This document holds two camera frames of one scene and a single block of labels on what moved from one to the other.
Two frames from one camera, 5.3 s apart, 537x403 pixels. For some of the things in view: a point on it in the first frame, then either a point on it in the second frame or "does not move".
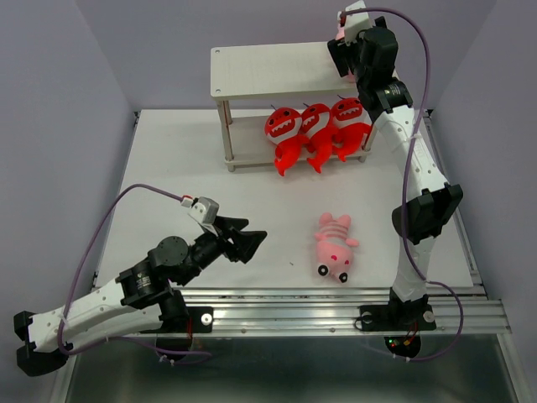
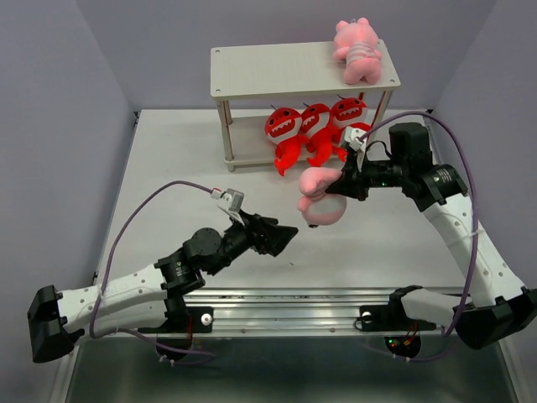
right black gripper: (338, 51) → (351, 182)
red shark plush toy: (315, 124) does not move
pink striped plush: (333, 246) → (317, 206)
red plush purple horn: (282, 128) does not move
